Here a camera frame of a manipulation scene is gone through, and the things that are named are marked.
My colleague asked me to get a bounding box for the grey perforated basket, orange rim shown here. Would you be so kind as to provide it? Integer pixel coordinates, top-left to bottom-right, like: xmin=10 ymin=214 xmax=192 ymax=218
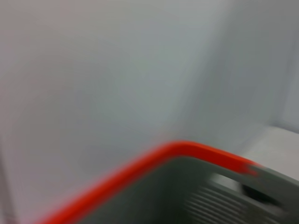
xmin=35 ymin=139 xmax=260 ymax=224

